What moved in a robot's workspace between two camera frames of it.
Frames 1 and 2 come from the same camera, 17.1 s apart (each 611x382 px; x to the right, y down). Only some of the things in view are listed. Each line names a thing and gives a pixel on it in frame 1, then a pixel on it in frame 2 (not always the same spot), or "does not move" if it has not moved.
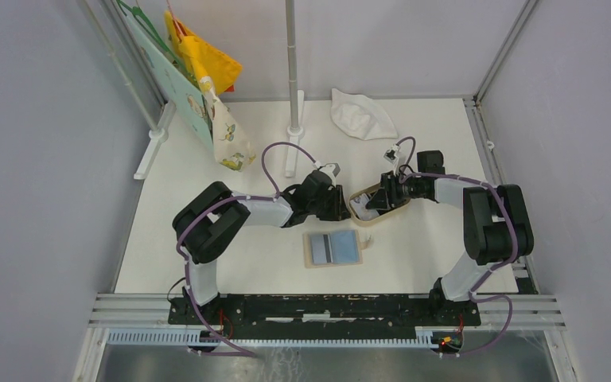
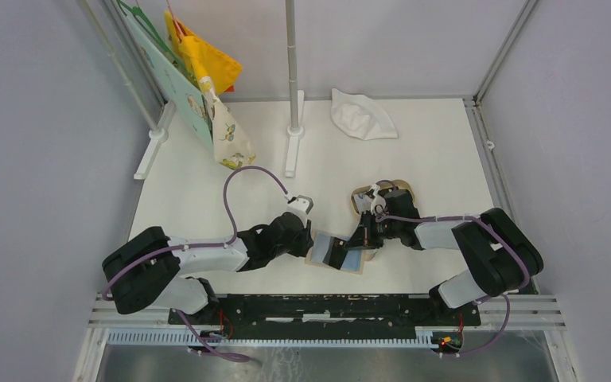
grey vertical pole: (292, 63) does not move
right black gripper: (383, 199) -> (367, 238)
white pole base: (294, 134) does not move
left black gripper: (339, 211) -> (305, 240)
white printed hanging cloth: (232, 148) does not move
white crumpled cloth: (358, 115) does not move
